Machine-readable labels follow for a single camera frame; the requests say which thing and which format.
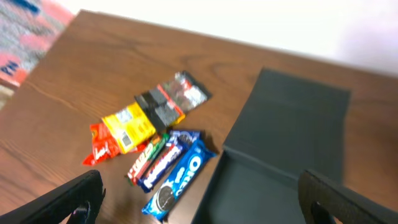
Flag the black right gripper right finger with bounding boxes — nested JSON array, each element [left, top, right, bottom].
[[298, 170, 397, 224]]

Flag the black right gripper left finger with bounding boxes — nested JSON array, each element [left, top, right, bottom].
[[1, 170, 105, 223]]

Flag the blue Oreo cookie pack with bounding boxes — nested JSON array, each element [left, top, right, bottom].
[[142, 139, 216, 223]]

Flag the black snack packet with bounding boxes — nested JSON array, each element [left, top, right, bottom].
[[134, 70, 212, 133]]

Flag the red snack packet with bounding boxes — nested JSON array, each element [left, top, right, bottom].
[[82, 122, 155, 166]]

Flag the yellow snack packet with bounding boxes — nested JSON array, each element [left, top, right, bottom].
[[101, 101, 186, 154]]

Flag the red KitKat bar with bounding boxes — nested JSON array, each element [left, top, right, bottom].
[[126, 133, 170, 185]]

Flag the black open gift box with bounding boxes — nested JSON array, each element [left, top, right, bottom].
[[193, 69, 350, 223]]

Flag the blue Dairy Milk bar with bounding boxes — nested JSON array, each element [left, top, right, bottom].
[[138, 130, 202, 193]]

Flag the patterned red grey rug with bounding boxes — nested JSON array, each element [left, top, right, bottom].
[[1, 0, 75, 107]]

